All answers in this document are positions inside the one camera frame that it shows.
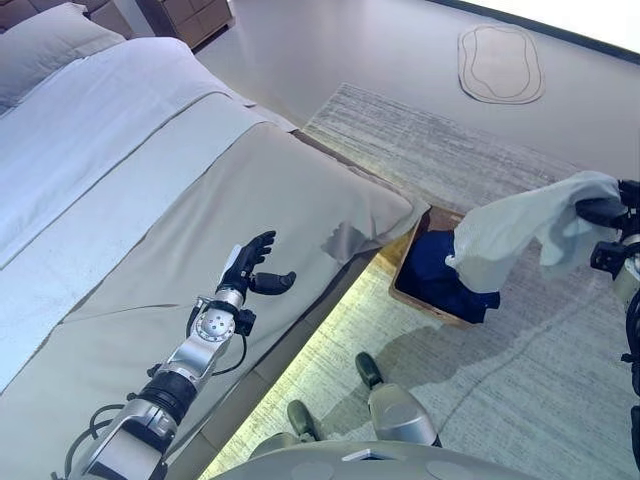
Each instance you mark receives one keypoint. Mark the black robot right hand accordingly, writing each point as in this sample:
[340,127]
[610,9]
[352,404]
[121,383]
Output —
[600,210]

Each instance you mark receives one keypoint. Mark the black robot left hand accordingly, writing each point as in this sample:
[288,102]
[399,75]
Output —
[247,260]

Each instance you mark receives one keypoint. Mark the white garment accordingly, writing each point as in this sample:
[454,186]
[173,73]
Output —
[510,225]

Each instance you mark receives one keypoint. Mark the dark blue garment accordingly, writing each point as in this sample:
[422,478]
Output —
[430,270]

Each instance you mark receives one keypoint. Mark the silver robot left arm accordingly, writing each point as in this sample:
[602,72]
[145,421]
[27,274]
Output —
[195,355]

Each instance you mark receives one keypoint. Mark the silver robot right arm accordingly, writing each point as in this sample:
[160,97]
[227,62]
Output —
[627,285]

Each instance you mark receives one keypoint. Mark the bed with beige cover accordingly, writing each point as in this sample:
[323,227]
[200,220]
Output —
[250,190]

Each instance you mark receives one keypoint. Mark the brown wicker laundry basket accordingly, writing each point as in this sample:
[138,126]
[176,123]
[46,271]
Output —
[415,299]

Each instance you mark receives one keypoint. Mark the silver robot left leg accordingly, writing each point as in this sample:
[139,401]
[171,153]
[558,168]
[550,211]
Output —
[300,420]

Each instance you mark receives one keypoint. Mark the silver robot leg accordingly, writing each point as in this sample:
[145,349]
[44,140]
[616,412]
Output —
[400,415]
[300,420]

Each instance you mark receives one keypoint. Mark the small oval floor mat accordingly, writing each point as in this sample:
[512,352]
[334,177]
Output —
[500,65]

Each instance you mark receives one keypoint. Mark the grey streaked area rug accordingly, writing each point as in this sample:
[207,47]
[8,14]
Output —
[425,150]

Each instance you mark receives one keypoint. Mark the white duvet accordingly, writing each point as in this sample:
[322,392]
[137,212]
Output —
[90,125]

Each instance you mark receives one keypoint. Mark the silver robot right leg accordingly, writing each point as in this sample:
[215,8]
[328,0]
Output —
[400,415]

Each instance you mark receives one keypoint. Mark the grey robot torso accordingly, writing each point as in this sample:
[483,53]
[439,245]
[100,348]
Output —
[350,465]

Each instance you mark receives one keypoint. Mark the brown wooden nightstand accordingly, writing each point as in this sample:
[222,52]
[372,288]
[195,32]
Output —
[190,20]

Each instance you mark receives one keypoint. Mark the plain beige pillow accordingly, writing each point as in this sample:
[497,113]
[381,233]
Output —
[45,55]

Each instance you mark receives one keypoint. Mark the tufted upholstered headboard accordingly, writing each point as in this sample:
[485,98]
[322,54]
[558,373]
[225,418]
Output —
[30,7]

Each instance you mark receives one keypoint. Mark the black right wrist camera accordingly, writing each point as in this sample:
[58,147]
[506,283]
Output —
[607,257]

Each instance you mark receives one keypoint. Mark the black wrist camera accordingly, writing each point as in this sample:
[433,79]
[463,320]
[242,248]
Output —
[607,257]
[246,321]

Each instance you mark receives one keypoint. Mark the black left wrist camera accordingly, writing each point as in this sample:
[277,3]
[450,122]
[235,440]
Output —
[246,321]

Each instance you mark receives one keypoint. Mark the tan upholstered bed frame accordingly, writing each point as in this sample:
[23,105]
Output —
[280,360]

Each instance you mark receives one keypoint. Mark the dark window floor rail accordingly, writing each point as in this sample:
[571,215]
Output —
[550,27]

